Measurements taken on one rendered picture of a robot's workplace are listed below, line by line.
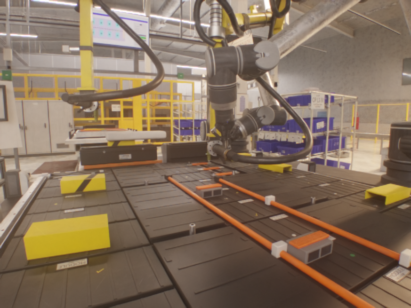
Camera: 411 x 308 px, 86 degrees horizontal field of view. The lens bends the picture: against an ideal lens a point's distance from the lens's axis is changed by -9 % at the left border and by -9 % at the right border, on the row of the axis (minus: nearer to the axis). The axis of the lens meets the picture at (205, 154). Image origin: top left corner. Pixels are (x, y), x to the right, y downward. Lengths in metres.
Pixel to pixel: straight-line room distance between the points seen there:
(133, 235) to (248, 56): 0.68
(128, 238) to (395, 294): 0.48
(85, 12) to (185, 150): 0.91
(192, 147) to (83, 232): 1.12
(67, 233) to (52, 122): 9.46
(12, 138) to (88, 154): 2.24
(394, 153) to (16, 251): 1.62
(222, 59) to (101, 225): 0.64
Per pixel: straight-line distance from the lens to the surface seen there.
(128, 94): 0.87
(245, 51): 0.91
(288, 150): 3.65
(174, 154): 1.49
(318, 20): 1.25
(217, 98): 0.91
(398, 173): 1.59
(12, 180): 1.47
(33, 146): 10.08
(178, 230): 0.56
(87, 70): 1.30
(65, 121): 9.90
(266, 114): 1.36
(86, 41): 1.33
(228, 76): 0.89
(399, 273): 0.52
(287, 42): 1.15
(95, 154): 1.41
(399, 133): 1.57
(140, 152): 1.44
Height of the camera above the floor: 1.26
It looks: 8 degrees down
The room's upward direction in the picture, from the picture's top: straight up
